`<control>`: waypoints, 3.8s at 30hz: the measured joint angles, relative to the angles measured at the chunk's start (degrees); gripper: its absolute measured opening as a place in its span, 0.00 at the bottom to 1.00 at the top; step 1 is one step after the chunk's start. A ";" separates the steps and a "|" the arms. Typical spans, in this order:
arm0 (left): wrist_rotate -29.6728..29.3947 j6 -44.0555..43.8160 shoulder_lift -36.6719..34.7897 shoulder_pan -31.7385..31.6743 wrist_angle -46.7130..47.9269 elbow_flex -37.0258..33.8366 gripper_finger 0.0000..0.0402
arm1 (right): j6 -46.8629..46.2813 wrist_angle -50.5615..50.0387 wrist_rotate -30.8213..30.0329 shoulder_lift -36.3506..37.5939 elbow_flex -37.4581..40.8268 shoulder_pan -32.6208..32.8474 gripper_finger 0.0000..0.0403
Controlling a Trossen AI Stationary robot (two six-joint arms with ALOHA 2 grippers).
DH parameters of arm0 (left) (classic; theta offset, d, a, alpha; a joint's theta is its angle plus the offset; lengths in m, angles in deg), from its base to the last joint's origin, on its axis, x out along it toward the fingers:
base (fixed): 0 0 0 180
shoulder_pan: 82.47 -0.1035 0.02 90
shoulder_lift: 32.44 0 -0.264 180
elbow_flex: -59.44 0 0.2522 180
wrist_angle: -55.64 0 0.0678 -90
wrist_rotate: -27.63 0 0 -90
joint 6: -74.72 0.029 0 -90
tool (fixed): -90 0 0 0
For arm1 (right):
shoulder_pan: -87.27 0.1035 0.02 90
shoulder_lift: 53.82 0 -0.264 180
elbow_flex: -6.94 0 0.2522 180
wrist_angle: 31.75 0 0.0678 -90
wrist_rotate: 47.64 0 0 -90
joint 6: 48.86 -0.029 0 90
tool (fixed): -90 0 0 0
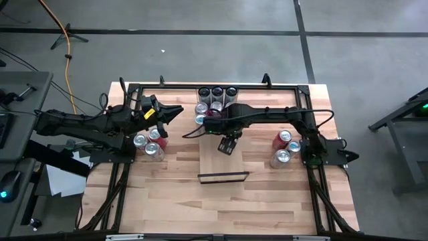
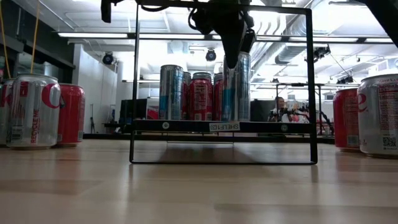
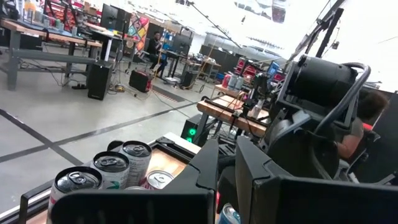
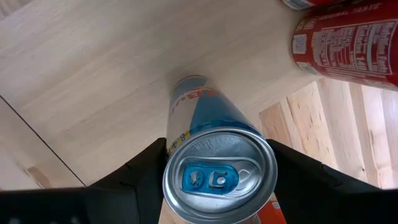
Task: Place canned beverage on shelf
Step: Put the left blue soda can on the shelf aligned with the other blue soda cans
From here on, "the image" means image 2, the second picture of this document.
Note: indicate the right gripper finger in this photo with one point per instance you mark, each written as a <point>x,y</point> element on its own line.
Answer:
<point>231,43</point>
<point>250,42</point>

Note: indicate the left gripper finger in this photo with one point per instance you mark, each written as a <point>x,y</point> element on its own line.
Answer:
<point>106,12</point>

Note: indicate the tall slim grey can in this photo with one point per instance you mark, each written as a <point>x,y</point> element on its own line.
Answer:
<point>202,74</point>
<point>218,75</point>

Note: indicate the slim silver blue can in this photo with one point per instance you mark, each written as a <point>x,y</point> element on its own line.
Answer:
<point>237,90</point>
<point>171,91</point>

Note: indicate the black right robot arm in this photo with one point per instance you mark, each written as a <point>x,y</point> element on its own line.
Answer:
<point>385,18</point>

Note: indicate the round black ceiling lamp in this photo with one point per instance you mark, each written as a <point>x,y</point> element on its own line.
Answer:
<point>108,58</point>
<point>210,55</point>

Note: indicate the long ceiling light strip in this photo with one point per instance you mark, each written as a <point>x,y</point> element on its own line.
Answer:
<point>93,35</point>

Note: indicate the black monitor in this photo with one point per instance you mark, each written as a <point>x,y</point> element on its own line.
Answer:
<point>261,109</point>
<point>141,109</point>

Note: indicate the person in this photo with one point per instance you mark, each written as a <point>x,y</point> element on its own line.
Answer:
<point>280,107</point>

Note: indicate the black ceiling track light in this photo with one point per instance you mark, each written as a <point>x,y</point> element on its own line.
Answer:
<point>323,50</point>

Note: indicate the red box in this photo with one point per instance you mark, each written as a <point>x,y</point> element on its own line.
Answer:
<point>151,113</point>

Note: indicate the silver diet cola can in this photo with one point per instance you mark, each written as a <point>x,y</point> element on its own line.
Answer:
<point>377,118</point>
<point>4,124</point>
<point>34,112</point>

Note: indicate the silver ventilation duct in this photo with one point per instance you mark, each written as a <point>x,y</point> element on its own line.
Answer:
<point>287,54</point>

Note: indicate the black frame background table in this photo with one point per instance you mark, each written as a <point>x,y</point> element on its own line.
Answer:
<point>292,84</point>

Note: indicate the dark wall shelving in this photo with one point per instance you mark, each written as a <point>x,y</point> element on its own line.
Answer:
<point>46,53</point>

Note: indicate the black aluminium table frame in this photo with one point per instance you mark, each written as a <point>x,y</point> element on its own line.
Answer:
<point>267,138</point>

